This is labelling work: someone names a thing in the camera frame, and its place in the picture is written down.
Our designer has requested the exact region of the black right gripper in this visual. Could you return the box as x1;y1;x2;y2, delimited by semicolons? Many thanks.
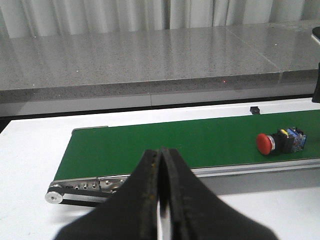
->
311;26;320;103

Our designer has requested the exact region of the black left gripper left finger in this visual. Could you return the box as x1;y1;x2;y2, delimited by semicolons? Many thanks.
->
55;150;159;240

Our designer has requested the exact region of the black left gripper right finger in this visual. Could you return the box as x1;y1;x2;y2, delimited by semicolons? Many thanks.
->
160;148;277;240

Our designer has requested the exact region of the red mushroom push button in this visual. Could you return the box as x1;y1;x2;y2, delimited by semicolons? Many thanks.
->
255;127;307;156

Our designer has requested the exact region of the right grey stone counter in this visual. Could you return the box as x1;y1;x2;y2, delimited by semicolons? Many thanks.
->
226;20;320;82

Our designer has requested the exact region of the grey stone counter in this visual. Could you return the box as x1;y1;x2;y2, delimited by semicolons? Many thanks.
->
0;27;281;104
226;20;320;82

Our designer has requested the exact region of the green conveyor belt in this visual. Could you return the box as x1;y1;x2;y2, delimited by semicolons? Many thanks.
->
54;110;320;181

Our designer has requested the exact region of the small black connector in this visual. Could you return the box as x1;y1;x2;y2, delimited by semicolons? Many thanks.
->
249;106;261;115

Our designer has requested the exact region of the left grey stone counter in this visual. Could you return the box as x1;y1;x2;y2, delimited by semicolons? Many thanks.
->
0;27;281;104

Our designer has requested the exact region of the grey pleated curtain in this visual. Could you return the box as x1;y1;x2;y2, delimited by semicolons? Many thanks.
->
0;0;320;39

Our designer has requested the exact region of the aluminium conveyor side rail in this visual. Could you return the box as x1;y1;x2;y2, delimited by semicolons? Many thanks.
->
191;158;320;178

